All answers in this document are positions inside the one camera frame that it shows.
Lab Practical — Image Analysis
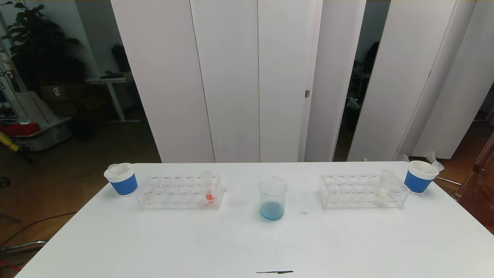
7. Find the test tube with red pigment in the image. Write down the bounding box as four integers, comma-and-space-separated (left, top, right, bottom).
423, 159, 444, 173
201, 171, 216, 204

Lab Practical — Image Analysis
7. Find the clear glass beaker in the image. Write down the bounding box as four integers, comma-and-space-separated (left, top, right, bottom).
258, 177, 288, 222

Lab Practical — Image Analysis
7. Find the clear acrylic test tube rack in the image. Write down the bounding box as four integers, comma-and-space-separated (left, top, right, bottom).
318, 173, 410, 210
135, 173, 225, 211

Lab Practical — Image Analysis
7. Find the test tube with white pigment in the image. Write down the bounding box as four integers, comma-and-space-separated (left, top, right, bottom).
376, 169, 395, 206

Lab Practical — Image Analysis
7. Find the blue and white cup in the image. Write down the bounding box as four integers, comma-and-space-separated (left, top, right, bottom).
104, 163, 138, 197
404, 160, 439, 193

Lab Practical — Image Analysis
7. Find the white standing desk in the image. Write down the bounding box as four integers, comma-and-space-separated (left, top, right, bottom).
86, 72, 140, 124

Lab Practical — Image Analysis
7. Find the black backpack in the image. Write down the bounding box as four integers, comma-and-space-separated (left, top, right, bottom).
112, 43, 130, 73

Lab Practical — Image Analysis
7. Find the black bin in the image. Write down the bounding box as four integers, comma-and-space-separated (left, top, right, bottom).
71, 117, 93, 141

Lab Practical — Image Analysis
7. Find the brown cardboard box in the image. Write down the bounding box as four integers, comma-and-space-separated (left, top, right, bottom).
39, 83, 69, 102

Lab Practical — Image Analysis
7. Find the white machine base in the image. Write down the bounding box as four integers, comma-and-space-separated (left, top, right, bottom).
15, 117, 72, 152

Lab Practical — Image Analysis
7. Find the white leaning board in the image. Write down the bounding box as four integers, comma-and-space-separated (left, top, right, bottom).
8, 90, 58, 125

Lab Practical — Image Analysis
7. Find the dark green potted plant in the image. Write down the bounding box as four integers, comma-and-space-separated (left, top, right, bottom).
0, 1, 86, 91

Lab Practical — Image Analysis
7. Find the yellow tool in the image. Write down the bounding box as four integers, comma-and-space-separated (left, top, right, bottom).
0, 131, 18, 153

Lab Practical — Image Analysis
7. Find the metal chair leg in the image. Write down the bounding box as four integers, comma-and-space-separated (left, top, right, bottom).
0, 239, 49, 255

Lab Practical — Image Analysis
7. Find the black floor cable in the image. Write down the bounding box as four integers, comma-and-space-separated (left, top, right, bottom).
0, 210, 78, 247

